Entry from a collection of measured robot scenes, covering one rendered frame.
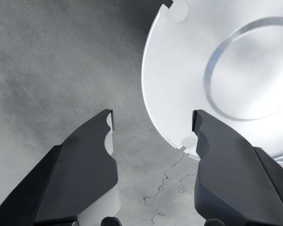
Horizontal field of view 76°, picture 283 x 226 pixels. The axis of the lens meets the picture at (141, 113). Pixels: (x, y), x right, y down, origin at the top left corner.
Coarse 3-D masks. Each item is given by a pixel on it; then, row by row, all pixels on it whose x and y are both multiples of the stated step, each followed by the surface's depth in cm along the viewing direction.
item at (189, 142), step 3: (186, 138) 27; (189, 138) 27; (192, 138) 27; (183, 141) 28; (186, 141) 28; (189, 141) 28; (192, 141) 28; (195, 141) 28; (183, 144) 28; (186, 144) 28; (189, 144) 28; (192, 144) 28; (195, 144) 28; (186, 147) 28; (189, 147) 28; (192, 147) 28
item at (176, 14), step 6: (174, 0) 19; (180, 0) 19; (174, 6) 19; (180, 6) 19; (186, 6) 19; (168, 12) 20; (174, 12) 20; (180, 12) 20; (186, 12) 20; (174, 18) 20; (180, 18) 20
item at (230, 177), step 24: (192, 120) 13; (216, 120) 11; (216, 144) 9; (240, 144) 9; (216, 168) 7; (240, 168) 7; (216, 192) 6; (240, 192) 6; (264, 192) 6; (216, 216) 7; (240, 216) 6; (264, 216) 6
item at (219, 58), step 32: (192, 0) 19; (224, 0) 19; (256, 0) 19; (160, 32) 21; (192, 32) 20; (224, 32) 20; (256, 32) 20; (160, 64) 22; (192, 64) 22; (224, 64) 21; (256, 64) 21; (160, 96) 24; (192, 96) 24; (224, 96) 23; (256, 96) 23; (160, 128) 27; (256, 128) 26
